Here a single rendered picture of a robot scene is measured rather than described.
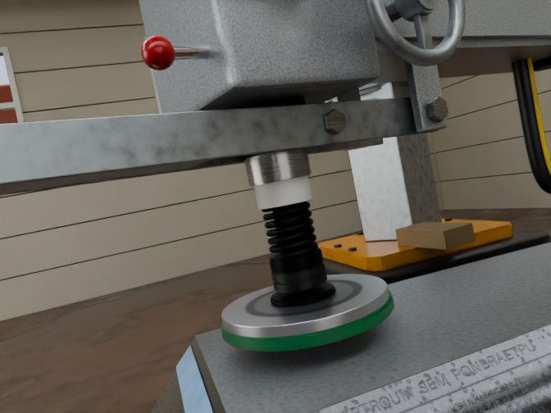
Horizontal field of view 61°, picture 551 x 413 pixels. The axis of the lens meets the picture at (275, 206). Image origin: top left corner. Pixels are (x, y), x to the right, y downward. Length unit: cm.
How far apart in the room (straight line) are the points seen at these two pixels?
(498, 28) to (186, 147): 50
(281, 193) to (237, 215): 627
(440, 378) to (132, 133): 38
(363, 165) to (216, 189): 532
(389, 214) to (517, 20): 83
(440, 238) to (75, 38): 619
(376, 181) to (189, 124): 110
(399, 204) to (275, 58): 106
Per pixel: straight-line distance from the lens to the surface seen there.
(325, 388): 49
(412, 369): 51
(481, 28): 75
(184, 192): 667
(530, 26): 86
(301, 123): 55
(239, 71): 46
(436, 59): 56
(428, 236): 131
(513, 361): 55
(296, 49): 51
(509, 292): 72
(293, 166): 56
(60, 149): 45
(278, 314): 55
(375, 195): 153
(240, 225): 684
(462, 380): 52
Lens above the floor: 104
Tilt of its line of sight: 3 degrees down
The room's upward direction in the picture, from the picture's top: 11 degrees counter-clockwise
